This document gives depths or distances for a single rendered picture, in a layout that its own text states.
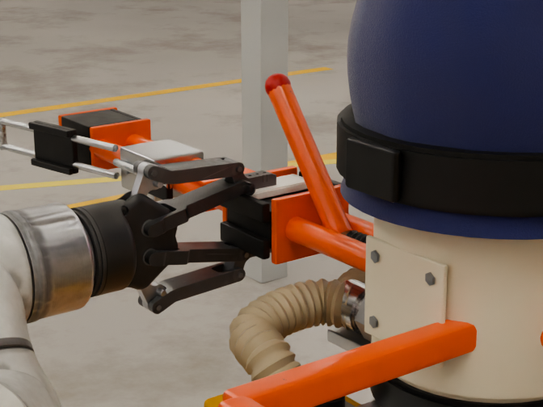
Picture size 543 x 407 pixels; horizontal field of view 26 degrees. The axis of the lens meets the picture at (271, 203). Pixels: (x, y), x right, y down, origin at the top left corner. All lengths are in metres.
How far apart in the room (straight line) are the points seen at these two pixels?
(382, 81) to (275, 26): 3.35
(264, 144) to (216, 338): 0.74
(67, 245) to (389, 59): 0.31
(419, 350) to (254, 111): 3.41
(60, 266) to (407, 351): 0.29
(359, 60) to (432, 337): 0.19
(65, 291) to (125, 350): 2.88
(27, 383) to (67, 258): 0.12
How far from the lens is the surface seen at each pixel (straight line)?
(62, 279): 0.92
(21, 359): 0.87
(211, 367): 3.66
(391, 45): 0.76
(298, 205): 1.02
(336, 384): 0.74
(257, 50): 4.11
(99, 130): 1.30
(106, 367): 3.69
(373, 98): 0.78
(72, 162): 1.30
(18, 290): 0.90
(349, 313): 0.99
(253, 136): 4.19
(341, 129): 0.82
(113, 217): 0.96
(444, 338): 0.79
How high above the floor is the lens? 1.55
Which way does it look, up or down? 17 degrees down
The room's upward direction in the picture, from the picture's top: straight up
